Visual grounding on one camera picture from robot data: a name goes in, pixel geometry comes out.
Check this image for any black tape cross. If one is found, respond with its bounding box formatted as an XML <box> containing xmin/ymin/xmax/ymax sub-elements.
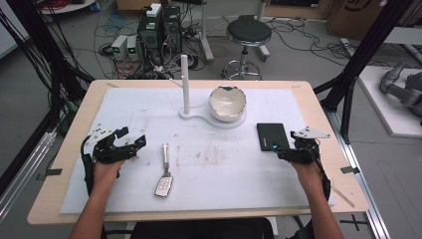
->
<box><xmin>339</xmin><ymin>213</ymin><xmax>369</xmax><ymax>232</ymax></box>

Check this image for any aluminium rail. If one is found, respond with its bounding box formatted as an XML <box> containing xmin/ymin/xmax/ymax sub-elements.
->
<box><xmin>323</xmin><ymin>109</ymin><xmax>393</xmax><ymax>239</ymax></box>
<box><xmin>0</xmin><ymin>129</ymin><xmax>58</xmax><ymax>224</ymax></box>

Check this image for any person's dark clothing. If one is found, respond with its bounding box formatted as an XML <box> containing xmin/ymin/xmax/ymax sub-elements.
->
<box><xmin>129</xmin><ymin>216</ymin><xmax>276</xmax><ymax>239</ymax></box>

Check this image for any black metal frame post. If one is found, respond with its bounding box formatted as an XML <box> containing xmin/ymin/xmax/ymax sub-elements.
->
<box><xmin>313</xmin><ymin>0</ymin><xmax>416</xmax><ymax>145</ymax></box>

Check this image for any white base board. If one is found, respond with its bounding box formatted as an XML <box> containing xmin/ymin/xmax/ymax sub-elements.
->
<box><xmin>357</xmin><ymin>65</ymin><xmax>422</xmax><ymax>139</ymax></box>

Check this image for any grey power supply unit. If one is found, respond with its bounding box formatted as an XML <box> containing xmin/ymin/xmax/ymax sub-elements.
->
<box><xmin>125</xmin><ymin>35</ymin><xmax>139</xmax><ymax>61</ymax></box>
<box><xmin>110</xmin><ymin>34</ymin><xmax>128</xmax><ymax>62</ymax></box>

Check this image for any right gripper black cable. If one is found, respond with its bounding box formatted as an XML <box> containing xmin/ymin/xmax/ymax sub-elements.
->
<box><xmin>311</xmin><ymin>145</ymin><xmax>332</xmax><ymax>202</ymax></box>

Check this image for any person's left hand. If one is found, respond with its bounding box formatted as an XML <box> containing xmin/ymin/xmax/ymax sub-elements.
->
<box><xmin>92</xmin><ymin>159</ymin><xmax>125</xmax><ymax>197</ymax></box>

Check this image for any black cable bundle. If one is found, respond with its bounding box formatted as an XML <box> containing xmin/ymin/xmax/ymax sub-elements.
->
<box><xmin>0</xmin><ymin>0</ymin><xmax>96</xmax><ymax>137</ymax></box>

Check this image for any white table mat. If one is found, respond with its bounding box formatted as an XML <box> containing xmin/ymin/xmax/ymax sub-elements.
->
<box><xmin>59</xmin><ymin>87</ymin><xmax>335</xmax><ymax>215</ymax></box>

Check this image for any white cracked eggshell bowl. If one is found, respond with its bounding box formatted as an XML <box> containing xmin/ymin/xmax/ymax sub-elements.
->
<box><xmin>208</xmin><ymin>85</ymin><xmax>248</xmax><ymax>123</ymax></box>

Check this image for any white stand with pole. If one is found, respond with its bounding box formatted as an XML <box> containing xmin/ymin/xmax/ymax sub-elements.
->
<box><xmin>178</xmin><ymin>54</ymin><xmax>248</xmax><ymax>130</ymax></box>

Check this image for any black tape strip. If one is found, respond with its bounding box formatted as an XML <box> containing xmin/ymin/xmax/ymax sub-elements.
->
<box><xmin>339</xmin><ymin>165</ymin><xmax>361</xmax><ymax>175</ymax></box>
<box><xmin>35</xmin><ymin>167</ymin><xmax>64</xmax><ymax>182</ymax></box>

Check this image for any black power bank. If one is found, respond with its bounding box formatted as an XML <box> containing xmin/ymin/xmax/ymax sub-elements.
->
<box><xmin>256</xmin><ymin>122</ymin><xmax>291</xmax><ymax>152</ymax></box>

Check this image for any black round stool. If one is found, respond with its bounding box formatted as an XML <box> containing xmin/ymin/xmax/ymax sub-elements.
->
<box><xmin>221</xmin><ymin>14</ymin><xmax>274</xmax><ymax>81</ymax></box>

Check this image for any black computer tower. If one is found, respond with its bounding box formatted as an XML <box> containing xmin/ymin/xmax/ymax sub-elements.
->
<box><xmin>136</xmin><ymin>3</ymin><xmax>182</xmax><ymax>68</ymax></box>

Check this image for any thin wooden stick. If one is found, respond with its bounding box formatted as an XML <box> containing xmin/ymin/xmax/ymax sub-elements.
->
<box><xmin>330</xmin><ymin>184</ymin><xmax>356</xmax><ymax>209</ymax></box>

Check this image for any person's right hand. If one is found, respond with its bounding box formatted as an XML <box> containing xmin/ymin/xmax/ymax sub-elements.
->
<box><xmin>290</xmin><ymin>161</ymin><xmax>325</xmax><ymax>194</ymax></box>

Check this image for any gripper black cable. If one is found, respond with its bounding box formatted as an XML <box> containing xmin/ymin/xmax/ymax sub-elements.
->
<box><xmin>311</xmin><ymin>145</ymin><xmax>332</xmax><ymax>202</ymax></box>
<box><xmin>80</xmin><ymin>134</ymin><xmax>97</xmax><ymax>197</ymax></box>

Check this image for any car key with silver strap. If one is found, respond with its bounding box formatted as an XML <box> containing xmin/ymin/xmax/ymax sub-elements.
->
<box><xmin>153</xmin><ymin>142</ymin><xmax>174</xmax><ymax>199</ymax></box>

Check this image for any cardboard box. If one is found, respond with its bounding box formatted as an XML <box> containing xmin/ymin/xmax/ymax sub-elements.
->
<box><xmin>325</xmin><ymin>0</ymin><xmax>422</xmax><ymax>42</ymax></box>

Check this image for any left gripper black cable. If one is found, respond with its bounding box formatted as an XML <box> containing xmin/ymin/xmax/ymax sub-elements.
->
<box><xmin>80</xmin><ymin>134</ymin><xmax>97</xmax><ymax>197</ymax></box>

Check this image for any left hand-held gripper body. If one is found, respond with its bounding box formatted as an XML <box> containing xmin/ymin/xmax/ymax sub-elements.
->
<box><xmin>87</xmin><ymin>123</ymin><xmax>138</xmax><ymax>164</ymax></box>

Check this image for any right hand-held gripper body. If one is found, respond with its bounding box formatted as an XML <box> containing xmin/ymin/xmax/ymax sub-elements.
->
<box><xmin>290</xmin><ymin>125</ymin><xmax>331</xmax><ymax>165</ymax></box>

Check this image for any white desk leg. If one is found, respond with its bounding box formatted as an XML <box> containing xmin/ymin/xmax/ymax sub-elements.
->
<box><xmin>198</xmin><ymin>0</ymin><xmax>216</xmax><ymax>64</ymax></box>

